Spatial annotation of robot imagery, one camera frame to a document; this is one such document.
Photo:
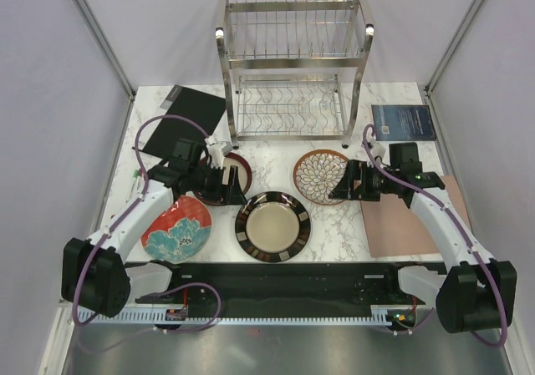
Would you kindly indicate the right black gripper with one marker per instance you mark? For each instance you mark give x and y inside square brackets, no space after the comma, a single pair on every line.
[355,169]

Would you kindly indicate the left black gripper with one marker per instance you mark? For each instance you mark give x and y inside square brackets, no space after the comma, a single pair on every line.
[231,194]

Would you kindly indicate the dark red rimmed plate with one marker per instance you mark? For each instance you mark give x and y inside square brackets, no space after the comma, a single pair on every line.
[244,176]

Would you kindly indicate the white petal pattern plate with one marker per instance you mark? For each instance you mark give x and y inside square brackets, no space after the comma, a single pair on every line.
[316,174]

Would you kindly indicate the black rimmed beige plate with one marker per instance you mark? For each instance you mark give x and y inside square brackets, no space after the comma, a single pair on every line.
[273,227]

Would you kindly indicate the red plate with teal flower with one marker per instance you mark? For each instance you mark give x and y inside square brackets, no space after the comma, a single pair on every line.
[179,233]

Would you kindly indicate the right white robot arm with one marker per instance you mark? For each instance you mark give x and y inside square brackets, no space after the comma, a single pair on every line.
[478,291]

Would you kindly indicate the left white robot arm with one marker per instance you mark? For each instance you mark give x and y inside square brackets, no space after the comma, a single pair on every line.
[94,274]

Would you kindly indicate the stainless steel dish rack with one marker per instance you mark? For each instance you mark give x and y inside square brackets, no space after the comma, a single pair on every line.
[293,69]

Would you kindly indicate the pink rectangular mat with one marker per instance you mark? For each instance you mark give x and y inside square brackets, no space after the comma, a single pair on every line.
[394,231]

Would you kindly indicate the dark blue card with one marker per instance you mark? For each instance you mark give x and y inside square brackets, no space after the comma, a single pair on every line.
[403,123]

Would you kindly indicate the green and red pen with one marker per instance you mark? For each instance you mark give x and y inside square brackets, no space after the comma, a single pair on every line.
[134,185]

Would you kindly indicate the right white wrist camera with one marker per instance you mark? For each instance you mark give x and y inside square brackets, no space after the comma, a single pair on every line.
[377,151]

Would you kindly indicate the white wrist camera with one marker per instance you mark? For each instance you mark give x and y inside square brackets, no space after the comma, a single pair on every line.
[377,151]
[217,151]

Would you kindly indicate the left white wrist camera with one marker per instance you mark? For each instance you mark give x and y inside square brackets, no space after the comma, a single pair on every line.
[217,151]

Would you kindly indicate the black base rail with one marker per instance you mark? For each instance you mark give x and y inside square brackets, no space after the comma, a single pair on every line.
[284,288]

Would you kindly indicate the white slotted cable duct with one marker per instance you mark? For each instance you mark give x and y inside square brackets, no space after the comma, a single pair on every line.
[378,316]

